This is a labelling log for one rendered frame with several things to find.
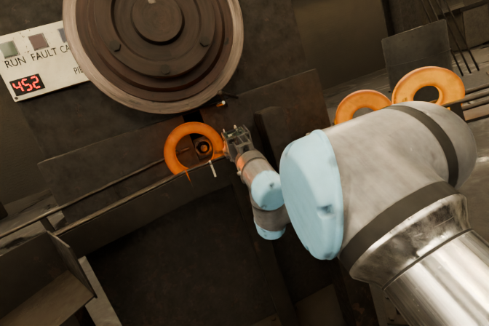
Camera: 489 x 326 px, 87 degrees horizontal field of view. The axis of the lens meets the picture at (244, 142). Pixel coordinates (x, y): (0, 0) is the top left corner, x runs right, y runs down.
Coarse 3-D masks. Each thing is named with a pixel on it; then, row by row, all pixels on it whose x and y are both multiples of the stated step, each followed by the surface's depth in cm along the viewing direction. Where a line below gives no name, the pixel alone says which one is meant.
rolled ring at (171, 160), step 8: (176, 128) 78; (184, 128) 78; (192, 128) 78; (200, 128) 79; (208, 128) 80; (168, 136) 78; (176, 136) 78; (208, 136) 80; (216, 136) 80; (168, 144) 78; (176, 144) 78; (216, 144) 81; (168, 152) 78; (216, 152) 81; (168, 160) 78; (176, 160) 79; (176, 168) 79; (184, 168) 80
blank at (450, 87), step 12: (420, 72) 65; (432, 72) 64; (444, 72) 64; (408, 84) 67; (420, 84) 66; (432, 84) 65; (444, 84) 65; (456, 84) 64; (396, 96) 69; (408, 96) 68; (444, 96) 65; (456, 96) 64
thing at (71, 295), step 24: (48, 240) 62; (0, 264) 56; (24, 264) 59; (48, 264) 62; (72, 264) 54; (0, 288) 56; (24, 288) 58; (48, 288) 60; (72, 288) 56; (0, 312) 55; (24, 312) 54; (48, 312) 51; (72, 312) 48
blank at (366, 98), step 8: (352, 96) 72; (360, 96) 72; (368, 96) 71; (376, 96) 70; (384, 96) 70; (344, 104) 74; (352, 104) 73; (360, 104) 72; (368, 104) 72; (376, 104) 71; (384, 104) 70; (392, 104) 70; (336, 112) 76; (344, 112) 74; (352, 112) 74; (336, 120) 76; (344, 120) 75
